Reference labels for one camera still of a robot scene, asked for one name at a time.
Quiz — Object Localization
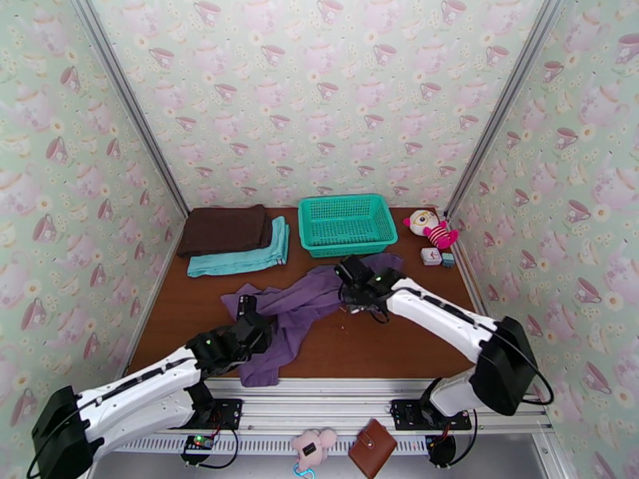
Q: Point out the teal plastic basket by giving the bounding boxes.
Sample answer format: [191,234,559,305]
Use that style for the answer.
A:
[297,194,399,259]

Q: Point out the purple trousers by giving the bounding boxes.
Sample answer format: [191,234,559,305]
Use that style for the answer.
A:
[220,251,404,388]

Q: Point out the folded teal trousers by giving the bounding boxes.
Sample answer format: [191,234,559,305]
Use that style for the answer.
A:
[187,216,292,279]

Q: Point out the pink striped plush doll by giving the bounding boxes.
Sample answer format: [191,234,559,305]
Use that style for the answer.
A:
[403,208,460,251]

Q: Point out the black controller board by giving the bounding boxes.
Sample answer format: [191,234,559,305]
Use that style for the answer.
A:
[181,433,216,464]

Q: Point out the brown leather wallet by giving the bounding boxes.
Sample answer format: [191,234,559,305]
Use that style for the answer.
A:
[347,418,399,479]

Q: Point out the black round controller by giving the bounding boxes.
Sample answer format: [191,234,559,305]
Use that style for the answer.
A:
[425,433,457,468]

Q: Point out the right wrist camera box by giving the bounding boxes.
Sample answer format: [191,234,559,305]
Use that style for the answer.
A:
[333,255,373,290]

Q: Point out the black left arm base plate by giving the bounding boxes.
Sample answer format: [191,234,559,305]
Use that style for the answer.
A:
[199,398,244,430]

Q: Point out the black cable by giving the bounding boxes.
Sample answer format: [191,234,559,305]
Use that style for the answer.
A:
[449,410,480,466]
[199,427,240,469]

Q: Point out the white perforated cable tray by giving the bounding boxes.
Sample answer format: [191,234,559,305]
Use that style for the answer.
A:
[119,433,435,456]

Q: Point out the aluminium frame rail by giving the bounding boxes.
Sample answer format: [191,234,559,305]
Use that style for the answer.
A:
[81,378,555,435]

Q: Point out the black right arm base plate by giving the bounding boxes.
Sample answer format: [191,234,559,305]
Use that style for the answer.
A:
[389,398,473,431]

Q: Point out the pink plush keychain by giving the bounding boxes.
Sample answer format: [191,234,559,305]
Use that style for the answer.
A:
[291,427,339,466]

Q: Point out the aluminium corner post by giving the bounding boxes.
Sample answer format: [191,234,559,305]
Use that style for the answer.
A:
[67,0,190,218]
[443,0,570,220]

